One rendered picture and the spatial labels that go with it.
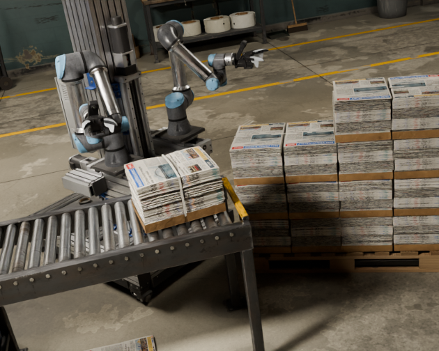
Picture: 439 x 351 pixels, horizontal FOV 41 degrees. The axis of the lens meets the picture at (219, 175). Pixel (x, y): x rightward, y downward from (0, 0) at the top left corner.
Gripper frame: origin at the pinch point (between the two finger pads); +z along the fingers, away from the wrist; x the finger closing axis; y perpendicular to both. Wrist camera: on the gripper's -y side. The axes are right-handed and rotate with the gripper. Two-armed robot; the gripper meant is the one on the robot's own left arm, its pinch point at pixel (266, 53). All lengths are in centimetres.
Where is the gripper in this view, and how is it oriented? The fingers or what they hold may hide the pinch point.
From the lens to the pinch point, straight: 344.7
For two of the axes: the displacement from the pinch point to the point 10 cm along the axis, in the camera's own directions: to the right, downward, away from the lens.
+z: 9.5, 0.1, -3.0
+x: -2.5, 5.6, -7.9
